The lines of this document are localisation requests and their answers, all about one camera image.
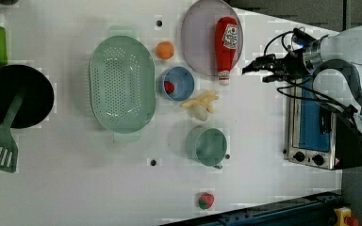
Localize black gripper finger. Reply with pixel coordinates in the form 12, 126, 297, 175
262, 74, 284, 83
242, 54, 276, 73

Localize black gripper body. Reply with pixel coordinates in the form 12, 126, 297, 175
276, 50, 309, 81

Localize red plush ketchup bottle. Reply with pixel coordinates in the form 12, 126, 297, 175
215, 17, 239, 86

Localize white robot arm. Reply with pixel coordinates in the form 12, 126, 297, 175
242, 25, 362, 86

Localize grey round plate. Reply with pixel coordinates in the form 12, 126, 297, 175
181, 0, 243, 76

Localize black toaster oven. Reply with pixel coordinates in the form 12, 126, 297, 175
284, 87, 362, 170

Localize yellow plush peeled banana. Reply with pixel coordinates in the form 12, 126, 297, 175
181, 91, 219, 121

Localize blue small bowl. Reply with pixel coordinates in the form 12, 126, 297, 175
157, 66, 195, 102

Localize green metal cup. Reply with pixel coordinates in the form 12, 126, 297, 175
185, 126, 227, 170

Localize small red toy fruit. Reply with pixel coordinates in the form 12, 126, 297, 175
164, 81, 175, 94

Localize orange toy ball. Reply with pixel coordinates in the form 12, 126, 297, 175
156, 41, 174, 60

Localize red plush strawberry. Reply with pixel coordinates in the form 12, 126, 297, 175
198, 192, 215, 210

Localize green perforated colander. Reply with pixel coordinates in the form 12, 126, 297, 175
89, 36, 156, 134

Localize yellow red button box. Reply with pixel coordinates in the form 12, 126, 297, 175
334, 207, 360, 226

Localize black pan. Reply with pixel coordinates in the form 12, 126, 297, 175
0, 65, 55, 129

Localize green slotted spatula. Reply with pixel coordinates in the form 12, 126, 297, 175
0, 90, 25, 173

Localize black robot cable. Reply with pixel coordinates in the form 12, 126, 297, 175
262, 29, 362, 183

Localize blue metal rail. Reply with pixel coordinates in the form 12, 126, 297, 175
161, 192, 345, 226

